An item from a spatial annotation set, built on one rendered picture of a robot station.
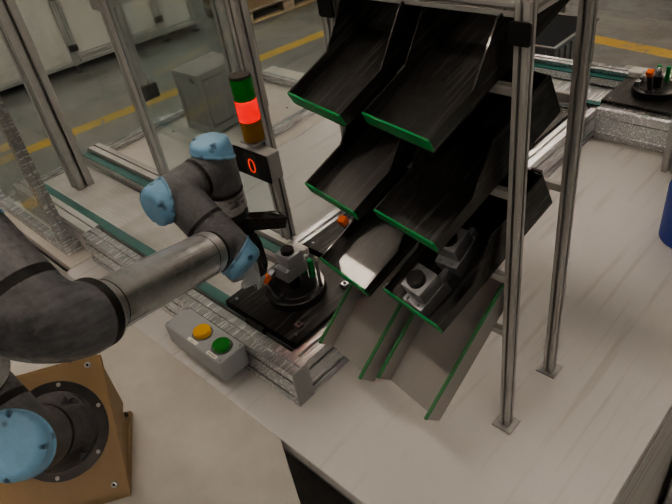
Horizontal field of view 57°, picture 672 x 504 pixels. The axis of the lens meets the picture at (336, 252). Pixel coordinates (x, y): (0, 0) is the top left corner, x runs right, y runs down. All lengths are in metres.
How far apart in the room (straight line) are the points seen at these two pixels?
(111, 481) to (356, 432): 0.48
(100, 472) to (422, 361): 0.66
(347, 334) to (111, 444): 0.51
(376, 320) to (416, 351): 0.10
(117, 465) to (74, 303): 0.61
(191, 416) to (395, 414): 0.44
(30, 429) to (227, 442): 0.40
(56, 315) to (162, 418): 0.70
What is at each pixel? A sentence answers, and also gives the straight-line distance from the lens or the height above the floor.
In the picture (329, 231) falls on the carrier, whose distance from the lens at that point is 1.61.
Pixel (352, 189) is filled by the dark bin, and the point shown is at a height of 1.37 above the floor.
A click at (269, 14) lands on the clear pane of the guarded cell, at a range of 2.75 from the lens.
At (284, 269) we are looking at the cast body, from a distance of 1.37.
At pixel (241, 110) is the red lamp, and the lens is 1.42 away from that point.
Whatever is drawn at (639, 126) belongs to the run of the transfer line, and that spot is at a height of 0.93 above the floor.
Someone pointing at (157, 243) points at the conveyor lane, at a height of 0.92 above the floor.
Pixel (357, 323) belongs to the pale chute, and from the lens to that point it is 1.23.
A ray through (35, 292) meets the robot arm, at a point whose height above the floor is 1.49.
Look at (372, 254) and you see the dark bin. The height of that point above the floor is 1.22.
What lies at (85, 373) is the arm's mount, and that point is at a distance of 1.34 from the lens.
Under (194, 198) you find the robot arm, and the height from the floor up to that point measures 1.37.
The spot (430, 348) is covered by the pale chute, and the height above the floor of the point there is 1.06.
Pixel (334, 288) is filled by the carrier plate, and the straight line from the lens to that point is 1.43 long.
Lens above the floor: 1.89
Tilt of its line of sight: 37 degrees down
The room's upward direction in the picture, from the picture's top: 10 degrees counter-clockwise
